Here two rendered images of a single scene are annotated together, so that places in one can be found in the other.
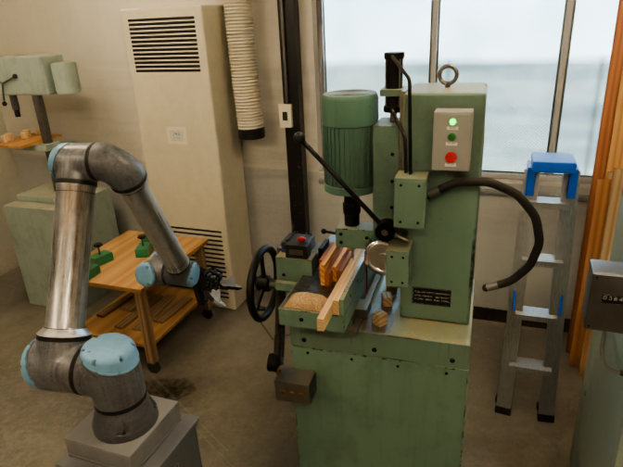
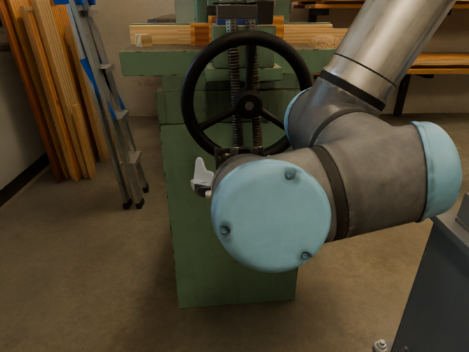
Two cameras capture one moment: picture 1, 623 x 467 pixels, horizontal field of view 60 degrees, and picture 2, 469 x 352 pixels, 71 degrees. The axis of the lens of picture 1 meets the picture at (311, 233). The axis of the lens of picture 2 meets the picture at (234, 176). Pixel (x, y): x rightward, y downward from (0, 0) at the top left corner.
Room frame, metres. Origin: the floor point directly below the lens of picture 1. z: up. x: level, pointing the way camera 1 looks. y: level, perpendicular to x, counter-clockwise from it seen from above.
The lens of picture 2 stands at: (2.10, 0.81, 0.99)
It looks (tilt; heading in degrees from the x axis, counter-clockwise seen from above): 27 degrees down; 246
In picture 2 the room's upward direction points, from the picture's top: straight up
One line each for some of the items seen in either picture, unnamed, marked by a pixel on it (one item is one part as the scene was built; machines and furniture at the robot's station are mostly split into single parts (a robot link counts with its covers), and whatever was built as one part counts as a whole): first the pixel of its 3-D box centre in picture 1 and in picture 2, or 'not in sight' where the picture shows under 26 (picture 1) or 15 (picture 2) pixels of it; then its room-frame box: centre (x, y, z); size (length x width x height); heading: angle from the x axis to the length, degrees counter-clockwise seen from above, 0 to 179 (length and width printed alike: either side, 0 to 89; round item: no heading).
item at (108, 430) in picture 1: (122, 407); not in sight; (1.29, 0.59, 0.67); 0.19 x 0.19 x 0.10
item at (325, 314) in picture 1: (344, 280); (272, 35); (1.57, -0.10, 0.92); 0.55 x 0.02 x 0.04; 161
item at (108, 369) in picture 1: (110, 369); not in sight; (1.29, 0.60, 0.81); 0.17 x 0.15 x 0.18; 75
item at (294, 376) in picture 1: (295, 385); not in sight; (1.47, 0.08, 0.58); 0.12 x 0.08 x 0.08; 71
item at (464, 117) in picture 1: (452, 139); not in sight; (1.44, -0.40, 1.40); 0.10 x 0.06 x 0.16; 71
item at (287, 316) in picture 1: (323, 275); (237, 59); (1.71, -0.04, 0.87); 0.61 x 0.30 x 0.06; 161
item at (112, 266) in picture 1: (139, 289); not in sight; (2.73, 1.00, 0.32); 0.66 x 0.57 x 0.64; 159
